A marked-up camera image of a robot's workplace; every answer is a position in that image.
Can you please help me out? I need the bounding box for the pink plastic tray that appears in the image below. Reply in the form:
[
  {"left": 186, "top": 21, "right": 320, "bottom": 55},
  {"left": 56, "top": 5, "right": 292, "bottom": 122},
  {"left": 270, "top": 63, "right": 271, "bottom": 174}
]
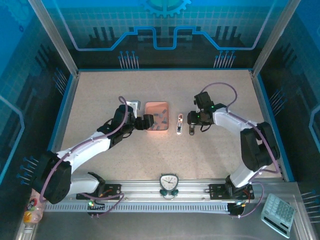
[{"left": 144, "top": 100, "right": 171, "bottom": 132}]

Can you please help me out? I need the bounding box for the blue table edge strip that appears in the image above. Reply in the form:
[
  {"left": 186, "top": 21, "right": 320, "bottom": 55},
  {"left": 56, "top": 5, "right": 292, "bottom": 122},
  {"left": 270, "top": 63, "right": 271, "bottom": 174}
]
[{"left": 77, "top": 67, "right": 252, "bottom": 73}]

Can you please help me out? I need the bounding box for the white alarm clock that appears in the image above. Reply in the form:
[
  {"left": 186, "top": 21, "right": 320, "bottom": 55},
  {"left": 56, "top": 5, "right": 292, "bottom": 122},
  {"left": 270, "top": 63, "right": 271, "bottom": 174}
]
[{"left": 159, "top": 173, "right": 180, "bottom": 200}]

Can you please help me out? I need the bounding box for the pale green calculator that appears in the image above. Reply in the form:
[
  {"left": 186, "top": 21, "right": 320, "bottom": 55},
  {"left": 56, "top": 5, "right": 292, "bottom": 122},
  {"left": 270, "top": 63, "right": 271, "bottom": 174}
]
[{"left": 260, "top": 193, "right": 298, "bottom": 239}]

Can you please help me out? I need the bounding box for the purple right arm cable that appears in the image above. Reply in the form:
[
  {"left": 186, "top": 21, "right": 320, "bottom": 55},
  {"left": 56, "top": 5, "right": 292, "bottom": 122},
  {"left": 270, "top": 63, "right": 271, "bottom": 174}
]
[{"left": 201, "top": 82, "right": 281, "bottom": 219}]

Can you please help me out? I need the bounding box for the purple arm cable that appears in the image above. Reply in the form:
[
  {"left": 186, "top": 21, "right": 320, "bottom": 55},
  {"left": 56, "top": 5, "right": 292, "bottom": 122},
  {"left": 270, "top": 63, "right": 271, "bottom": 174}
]
[
  {"left": 201, "top": 82, "right": 281, "bottom": 219},
  {"left": 39, "top": 96, "right": 129, "bottom": 218}
]

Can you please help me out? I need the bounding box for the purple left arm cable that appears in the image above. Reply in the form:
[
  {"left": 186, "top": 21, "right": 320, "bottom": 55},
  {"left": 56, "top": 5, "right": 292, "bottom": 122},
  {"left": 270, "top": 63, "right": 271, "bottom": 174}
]
[{"left": 39, "top": 96, "right": 129, "bottom": 218}]

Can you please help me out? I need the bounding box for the aluminium side rail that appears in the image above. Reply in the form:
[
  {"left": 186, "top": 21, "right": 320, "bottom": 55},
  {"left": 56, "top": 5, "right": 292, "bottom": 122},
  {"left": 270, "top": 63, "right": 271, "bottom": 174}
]
[
  {"left": 249, "top": 69, "right": 288, "bottom": 181},
  {"left": 52, "top": 70, "right": 81, "bottom": 157}
]

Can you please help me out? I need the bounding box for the aluminium mounting rail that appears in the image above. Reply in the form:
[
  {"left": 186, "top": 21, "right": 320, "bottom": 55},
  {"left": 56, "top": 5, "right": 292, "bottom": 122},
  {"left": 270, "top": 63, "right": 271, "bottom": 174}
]
[{"left": 44, "top": 178, "right": 300, "bottom": 204}]

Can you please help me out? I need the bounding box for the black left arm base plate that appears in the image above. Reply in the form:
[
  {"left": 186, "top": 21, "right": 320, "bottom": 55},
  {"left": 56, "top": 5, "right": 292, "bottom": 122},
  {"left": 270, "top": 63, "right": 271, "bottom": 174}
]
[{"left": 75, "top": 183, "right": 123, "bottom": 201}]

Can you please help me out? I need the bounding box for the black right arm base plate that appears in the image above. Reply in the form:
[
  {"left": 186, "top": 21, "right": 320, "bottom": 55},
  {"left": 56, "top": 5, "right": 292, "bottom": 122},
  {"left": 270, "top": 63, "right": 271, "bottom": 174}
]
[{"left": 208, "top": 183, "right": 255, "bottom": 201}]

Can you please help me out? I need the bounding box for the slotted grey cable duct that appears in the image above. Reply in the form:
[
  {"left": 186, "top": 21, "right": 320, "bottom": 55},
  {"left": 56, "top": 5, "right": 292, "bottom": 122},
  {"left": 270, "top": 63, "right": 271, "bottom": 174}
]
[{"left": 44, "top": 201, "right": 232, "bottom": 214}]

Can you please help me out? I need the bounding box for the aluminium frame post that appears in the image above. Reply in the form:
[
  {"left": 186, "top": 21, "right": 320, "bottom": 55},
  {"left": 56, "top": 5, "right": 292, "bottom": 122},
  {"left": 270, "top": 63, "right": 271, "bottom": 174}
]
[
  {"left": 251, "top": 0, "right": 300, "bottom": 77},
  {"left": 27, "top": 0, "right": 80, "bottom": 77}
]

